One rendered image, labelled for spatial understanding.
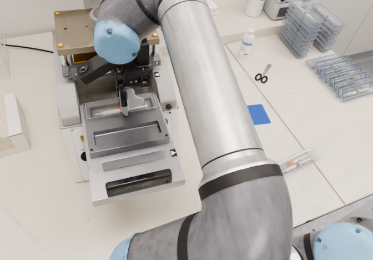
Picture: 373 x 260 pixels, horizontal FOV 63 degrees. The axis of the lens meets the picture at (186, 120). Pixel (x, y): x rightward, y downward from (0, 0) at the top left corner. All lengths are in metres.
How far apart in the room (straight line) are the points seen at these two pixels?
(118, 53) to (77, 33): 0.40
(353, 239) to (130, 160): 0.49
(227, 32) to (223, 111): 1.18
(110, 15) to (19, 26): 1.08
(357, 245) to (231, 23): 1.16
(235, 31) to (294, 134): 0.59
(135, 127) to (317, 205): 0.62
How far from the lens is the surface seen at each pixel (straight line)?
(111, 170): 0.77
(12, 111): 1.13
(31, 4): 1.53
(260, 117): 1.22
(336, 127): 1.32
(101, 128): 0.81
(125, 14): 0.52
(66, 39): 0.90
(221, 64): 0.38
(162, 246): 0.36
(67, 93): 0.90
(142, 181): 0.70
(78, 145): 0.94
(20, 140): 1.09
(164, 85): 0.91
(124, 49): 0.52
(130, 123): 0.81
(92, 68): 0.72
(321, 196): 1.11
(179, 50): 0.40
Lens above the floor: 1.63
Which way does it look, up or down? 50 degrees down
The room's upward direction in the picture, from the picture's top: 8 degrees clockwise
